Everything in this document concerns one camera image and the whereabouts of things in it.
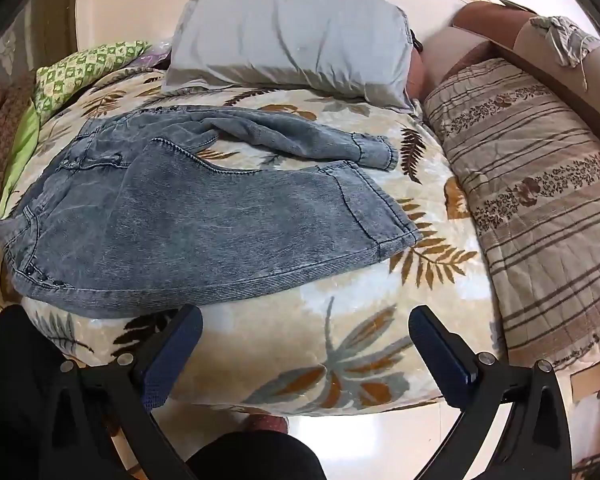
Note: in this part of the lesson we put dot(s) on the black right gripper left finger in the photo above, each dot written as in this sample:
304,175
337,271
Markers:
84,401

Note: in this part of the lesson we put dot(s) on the green patterned pillow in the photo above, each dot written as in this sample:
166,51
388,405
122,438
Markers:
57,83

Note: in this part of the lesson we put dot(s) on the grey denim pants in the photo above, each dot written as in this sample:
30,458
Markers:
162,207

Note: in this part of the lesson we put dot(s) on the striped floral brown quilt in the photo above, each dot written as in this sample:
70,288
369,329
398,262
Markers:
529,167

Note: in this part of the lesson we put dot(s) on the crumpled floral cloth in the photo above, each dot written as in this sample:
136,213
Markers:
571,45

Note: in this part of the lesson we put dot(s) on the lime green sheet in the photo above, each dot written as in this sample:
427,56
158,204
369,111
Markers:
23,148

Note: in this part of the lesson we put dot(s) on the pink brown pillow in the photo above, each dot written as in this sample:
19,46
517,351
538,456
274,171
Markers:
471,38

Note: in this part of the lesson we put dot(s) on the leaf pattern beige blanket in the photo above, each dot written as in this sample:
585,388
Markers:
336,346

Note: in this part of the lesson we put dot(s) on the grey pillow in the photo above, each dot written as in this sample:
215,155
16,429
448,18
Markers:
356,49

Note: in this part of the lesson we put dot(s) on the cardboard box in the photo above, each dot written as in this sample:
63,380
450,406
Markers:
531,46

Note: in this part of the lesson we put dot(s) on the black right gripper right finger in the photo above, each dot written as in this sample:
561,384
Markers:
535,442

